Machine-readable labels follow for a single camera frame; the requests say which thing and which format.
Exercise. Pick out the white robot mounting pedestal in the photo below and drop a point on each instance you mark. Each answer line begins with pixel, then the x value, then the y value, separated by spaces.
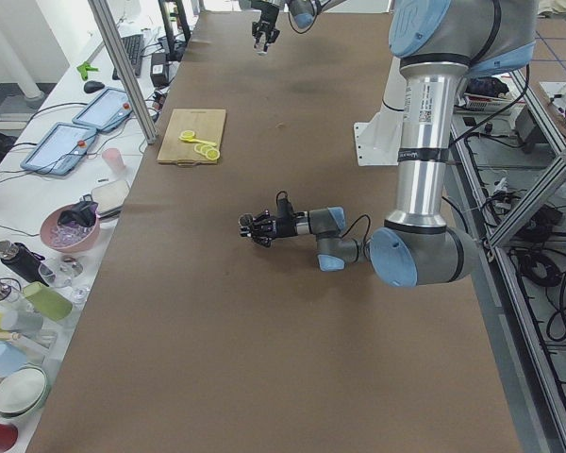
pixel 377 142

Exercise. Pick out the lemon slice at board corner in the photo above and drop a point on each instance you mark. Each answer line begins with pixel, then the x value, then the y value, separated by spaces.
pixel 212 154

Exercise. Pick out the black computer mouse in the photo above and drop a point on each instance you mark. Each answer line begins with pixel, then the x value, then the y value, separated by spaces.
pixel 92 86

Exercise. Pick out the clear wine glass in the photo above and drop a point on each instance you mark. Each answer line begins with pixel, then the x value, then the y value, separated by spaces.
pixel 59 273

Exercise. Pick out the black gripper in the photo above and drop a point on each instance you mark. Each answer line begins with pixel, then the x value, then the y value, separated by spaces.
pixel 283 226
pixel 268 15

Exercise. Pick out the pink bowl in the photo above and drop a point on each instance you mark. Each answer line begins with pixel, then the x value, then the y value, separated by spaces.
pixel 70 238

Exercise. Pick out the aluminium frame post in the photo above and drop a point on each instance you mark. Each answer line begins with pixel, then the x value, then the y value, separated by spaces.
pixel 112 40

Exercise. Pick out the light blue cup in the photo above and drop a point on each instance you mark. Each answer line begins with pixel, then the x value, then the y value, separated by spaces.
pixel 12 359

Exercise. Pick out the pink plastic cup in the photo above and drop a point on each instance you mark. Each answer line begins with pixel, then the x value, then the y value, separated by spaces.
pixel 114 160

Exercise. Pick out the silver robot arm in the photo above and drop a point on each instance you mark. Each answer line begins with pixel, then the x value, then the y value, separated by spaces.
pixel 437 43
pixel 302 13

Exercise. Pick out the white rectangular box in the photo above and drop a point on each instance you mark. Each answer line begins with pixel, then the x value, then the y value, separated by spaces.
pixel 110 198

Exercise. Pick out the steel double jigger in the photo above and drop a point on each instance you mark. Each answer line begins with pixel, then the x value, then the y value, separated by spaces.
pixel 245 223

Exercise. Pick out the grey green bowl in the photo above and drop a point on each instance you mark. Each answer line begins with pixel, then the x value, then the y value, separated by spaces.
pixel 23 392

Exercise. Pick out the small clear glass cup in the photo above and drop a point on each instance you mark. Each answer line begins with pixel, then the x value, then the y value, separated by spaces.
pixel 261 48

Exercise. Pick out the dark cloth in bowl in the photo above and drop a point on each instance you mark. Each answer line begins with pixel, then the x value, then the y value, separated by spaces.
pixel 83 214

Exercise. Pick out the black thermos bottle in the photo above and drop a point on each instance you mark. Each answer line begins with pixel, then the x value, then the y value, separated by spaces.
pixel 23 262

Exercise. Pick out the green tall cup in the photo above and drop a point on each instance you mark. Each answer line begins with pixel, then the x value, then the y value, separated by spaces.
pixel 47 302

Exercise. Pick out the far blue teach pendant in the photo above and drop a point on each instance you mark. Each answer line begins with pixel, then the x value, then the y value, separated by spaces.
pixel 106 111

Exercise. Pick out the near blue teach pendant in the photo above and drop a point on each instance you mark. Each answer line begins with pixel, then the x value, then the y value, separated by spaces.
pixel 60 150

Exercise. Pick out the blue teach pendant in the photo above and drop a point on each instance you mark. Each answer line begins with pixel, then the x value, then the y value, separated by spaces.
pixel 60 150
pixel 106 111

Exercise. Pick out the black keyboard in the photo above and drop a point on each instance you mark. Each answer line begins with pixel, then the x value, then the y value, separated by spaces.
pixel 133 45

